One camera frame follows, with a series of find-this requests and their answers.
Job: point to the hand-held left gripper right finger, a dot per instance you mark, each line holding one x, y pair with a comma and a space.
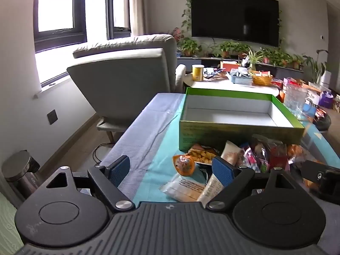
221, 170

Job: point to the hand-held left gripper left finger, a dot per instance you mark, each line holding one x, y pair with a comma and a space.
119, 170

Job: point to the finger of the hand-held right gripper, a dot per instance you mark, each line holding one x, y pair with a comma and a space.
309, 170

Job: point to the yellow nut snack packet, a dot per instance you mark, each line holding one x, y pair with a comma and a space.
202, 156

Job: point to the green cardboard box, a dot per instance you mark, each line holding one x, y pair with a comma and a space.
212, 135

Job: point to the orange snack packet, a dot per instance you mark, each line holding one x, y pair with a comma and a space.
183, 165

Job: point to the pile of assorted snack packets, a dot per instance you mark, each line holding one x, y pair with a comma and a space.
265, 154

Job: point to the lilac table sheet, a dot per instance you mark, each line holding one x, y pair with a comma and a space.
143, 138

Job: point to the teal table sheet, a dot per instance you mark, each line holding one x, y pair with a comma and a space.
164, 164

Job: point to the purple gift bag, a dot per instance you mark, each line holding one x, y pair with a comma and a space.
326, 99

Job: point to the clear glass pitcher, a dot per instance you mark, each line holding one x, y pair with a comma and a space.
294, 98

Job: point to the round white coffee table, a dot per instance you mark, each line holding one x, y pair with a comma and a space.
212, 85

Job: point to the grey armchair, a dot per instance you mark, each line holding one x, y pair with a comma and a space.
119, 85

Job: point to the pile of boxes and bags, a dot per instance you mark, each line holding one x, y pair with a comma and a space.
292, 82

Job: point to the blue plastic tray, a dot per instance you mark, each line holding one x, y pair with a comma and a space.
239, 79

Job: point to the metal trash can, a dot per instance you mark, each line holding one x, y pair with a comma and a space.
21, 170

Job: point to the wicker basket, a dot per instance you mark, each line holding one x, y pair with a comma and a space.
261, 80

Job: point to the dark low television cabinet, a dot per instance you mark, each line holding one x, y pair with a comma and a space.
287, 73

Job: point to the yellow can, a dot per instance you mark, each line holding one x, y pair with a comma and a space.
198, 73

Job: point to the tall leafy plant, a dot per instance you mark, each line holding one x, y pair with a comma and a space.
316, 67

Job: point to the orange box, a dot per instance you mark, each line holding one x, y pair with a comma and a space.
228, 66

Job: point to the white window sill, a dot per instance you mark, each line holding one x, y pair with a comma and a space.
50, 85

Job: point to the spider plant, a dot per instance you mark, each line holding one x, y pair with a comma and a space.
252, 58

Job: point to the light green textured cloth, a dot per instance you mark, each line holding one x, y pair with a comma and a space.
8, 223

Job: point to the row of potted plants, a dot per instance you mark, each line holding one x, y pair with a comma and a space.
190, 46

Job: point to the narrow black-framed window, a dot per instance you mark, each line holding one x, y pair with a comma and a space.
119, 29

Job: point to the red ornament plant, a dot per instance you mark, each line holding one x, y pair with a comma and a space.
176, 34

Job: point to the wide black-framed window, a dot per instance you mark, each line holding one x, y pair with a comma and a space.
59, 34

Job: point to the beige curtain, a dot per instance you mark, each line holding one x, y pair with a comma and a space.
137, 5

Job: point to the black wall socket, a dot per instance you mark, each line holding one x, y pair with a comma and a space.
52, 117

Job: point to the black wall television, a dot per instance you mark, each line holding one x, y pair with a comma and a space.
233, 16

